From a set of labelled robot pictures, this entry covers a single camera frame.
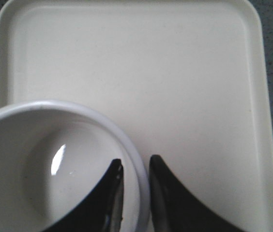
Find white smiley mug black handle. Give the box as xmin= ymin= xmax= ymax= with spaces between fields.
xmin=0 ymin=100 xmax=150 ymax=232

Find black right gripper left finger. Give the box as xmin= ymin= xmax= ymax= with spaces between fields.
xmin=45 ymin=159 xmax=124 ymax=232

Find cream rectangular plastic tray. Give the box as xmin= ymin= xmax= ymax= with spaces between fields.
xmin=0 ymin=0 xmax=273 ymax=232

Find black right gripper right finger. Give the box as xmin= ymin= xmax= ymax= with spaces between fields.
xmin=149 ymin=155 xmax=239 ymax=232

